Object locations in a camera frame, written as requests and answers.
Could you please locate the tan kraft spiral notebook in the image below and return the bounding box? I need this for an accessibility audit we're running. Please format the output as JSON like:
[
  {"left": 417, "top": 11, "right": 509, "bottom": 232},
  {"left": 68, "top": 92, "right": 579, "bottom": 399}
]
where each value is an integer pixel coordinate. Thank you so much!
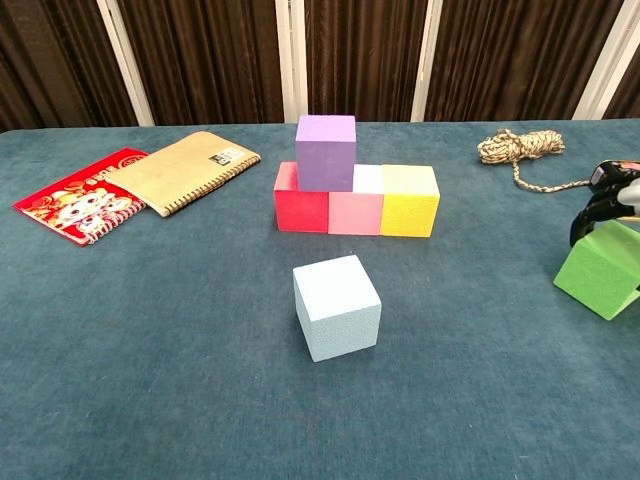
[{"left": 103, "top": 130, "right": 263, "bottom": 218}]

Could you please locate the teal felt table mat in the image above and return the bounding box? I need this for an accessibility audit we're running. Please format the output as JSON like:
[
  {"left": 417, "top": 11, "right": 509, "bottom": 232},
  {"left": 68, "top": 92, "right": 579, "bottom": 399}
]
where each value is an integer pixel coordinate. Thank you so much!
[{"left": 0, "top": 119, "right": 640, "bottom": 480}]

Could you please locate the dark brown curtain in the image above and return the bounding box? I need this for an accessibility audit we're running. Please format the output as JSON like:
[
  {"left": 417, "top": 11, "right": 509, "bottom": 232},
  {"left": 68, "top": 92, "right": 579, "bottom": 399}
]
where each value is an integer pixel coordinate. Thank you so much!
[{"left": 0, "top": 0, "right": 640, "bottom": 134}]

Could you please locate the red foam cube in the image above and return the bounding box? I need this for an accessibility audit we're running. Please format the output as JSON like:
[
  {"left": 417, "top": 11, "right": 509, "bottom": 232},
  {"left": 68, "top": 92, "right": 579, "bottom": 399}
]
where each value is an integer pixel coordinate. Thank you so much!
[{"left": 273, "top": 161, "right": 331, "bottom": 234}]

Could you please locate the white metal frame post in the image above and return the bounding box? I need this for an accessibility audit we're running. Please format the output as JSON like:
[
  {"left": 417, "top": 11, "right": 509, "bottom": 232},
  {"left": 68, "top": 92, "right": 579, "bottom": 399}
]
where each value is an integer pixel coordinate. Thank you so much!
[
  {"left": 274, "top": 0, "right": 310, "bottom": 124},
  {"left": 409, "top": 0, "right": 445, "bottom": 123},
  {"left": 95, "top": 0, "right": 155, "bottom": 127},
  {"left": 572, "top": 0, "right": 640, "bottom": 121}
]

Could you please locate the red spiral notebook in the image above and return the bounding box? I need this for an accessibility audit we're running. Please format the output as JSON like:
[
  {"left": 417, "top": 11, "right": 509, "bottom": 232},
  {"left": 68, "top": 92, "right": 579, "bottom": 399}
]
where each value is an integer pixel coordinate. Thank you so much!
[{"left": 13, "top": 146, "right": 150, "bottom": 248}]

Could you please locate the purple foam cube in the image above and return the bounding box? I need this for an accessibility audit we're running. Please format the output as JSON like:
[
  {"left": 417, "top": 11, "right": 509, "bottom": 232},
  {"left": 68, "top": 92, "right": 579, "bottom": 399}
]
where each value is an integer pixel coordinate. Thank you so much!
[{"left": 295, "top": 114, "right": 357, "bottom": 193}]

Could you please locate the green foam cube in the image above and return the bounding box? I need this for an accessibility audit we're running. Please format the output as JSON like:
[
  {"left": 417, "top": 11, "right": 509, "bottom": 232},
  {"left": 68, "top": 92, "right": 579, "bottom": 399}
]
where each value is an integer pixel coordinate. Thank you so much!
[{"left": 553, "top": 219, "right": 640, "bottom": 322}]

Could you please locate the black and gold tin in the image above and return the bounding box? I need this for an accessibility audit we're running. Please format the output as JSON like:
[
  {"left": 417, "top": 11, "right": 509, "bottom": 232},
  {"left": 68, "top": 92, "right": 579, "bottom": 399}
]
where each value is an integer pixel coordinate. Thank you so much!
[{"left": 589, "top": 159, "right": 640, "bottom": 190}]

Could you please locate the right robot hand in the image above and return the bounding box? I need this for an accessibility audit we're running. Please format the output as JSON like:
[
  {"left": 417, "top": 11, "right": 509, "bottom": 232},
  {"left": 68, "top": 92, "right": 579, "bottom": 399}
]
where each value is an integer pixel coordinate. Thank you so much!
[{"left": 569, "top": 178, "right": 640, "bottom": 249}]

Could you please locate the braided rope bundle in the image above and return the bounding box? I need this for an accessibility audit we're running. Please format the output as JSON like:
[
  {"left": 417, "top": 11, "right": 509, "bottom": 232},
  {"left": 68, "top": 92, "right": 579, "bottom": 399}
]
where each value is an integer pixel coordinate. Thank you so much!
[{"left": 476, "top": 127, "right": 606, "bottom": 194}]

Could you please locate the light blue foam cube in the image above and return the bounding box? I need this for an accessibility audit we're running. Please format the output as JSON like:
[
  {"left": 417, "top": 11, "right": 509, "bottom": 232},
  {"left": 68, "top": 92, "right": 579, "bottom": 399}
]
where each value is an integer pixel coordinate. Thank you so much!
[{"left": 292, "top": 254, "right": 383, "bottom": 363}]

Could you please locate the yellow foam cube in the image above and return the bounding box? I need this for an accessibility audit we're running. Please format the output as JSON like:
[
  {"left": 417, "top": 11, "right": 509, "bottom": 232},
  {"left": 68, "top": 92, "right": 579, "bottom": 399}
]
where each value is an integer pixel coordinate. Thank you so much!
[{"left": 379, "top": 165, "right": 441, "bottom": 238}]

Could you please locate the pink foam cube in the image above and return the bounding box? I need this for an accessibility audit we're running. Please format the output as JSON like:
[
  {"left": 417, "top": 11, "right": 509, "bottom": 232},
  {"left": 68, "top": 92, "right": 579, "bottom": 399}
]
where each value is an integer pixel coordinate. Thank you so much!
[{"left": 327, "top": 164, "right": 385, "bottom": 236}]

